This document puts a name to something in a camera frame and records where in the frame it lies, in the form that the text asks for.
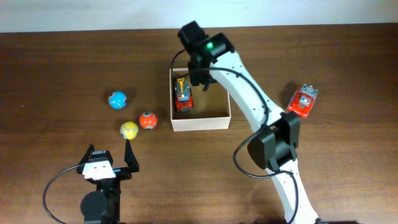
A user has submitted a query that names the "blue toy ball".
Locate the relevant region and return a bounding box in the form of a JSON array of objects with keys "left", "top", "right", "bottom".
[{"left": 108, "top": 91, "right": 127, "bottom": 110}]

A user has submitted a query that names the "red truck with yellow crane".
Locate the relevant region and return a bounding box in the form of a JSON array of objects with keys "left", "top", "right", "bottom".
[{"left": 174, "top": 78, "right": 193, "bottom": 112}]

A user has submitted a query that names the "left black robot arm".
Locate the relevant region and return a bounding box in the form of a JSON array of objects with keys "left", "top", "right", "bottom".
[{"left": 76, "top": 139, "right": 139, "bottom": 224}]

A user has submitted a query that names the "right black cable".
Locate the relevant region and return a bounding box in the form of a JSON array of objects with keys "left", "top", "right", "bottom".
[{"left": 169, "top": 49, "right": 300, "bottom": 224}]

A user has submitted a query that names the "pink cardboard box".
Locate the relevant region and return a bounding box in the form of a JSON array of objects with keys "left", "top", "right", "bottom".
[{"left": 169, "top": 68, "right": 231, "bottom": 132}]

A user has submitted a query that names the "orange-red toy ball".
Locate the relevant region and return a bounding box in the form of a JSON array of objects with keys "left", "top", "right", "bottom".
[{"left": 139, "top": 111, "right": 158, "bottom": 129}]

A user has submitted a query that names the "black cable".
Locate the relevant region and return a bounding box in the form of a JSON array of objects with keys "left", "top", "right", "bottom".
[
  {"left": 169, "top": 49, "right": 300, "bottom": 224},
  {"left": 42, "top": 164, "right": 84, "bottom": 224}
]

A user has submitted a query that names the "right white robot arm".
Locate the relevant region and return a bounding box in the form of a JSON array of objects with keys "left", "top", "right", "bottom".
[{"left": 177, "top": 21, "right": 322, "bottom": 223}]

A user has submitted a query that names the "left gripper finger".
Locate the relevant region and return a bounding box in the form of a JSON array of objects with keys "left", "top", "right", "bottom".
[
  {"left": 79, "top": 144, "right": 95, "bottom": 165},
  {"left": 124, "top": 139, "right": 139, "bottom": 172}
]

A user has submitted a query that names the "yellow toy ball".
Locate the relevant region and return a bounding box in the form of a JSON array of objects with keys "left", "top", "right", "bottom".
[{"left": 120, "top": 121, "right": 139, "bottom": 140}]

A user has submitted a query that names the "left black cable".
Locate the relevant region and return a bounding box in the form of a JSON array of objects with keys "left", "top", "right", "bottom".
[{"left": 42, "top": 164, "right": 84, "bottom": 224}]

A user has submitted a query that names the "red toy fire truck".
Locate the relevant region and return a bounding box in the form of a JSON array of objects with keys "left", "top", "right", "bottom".
[{"left": 287, "top": 84, "right": 318, "bottom": 118}]

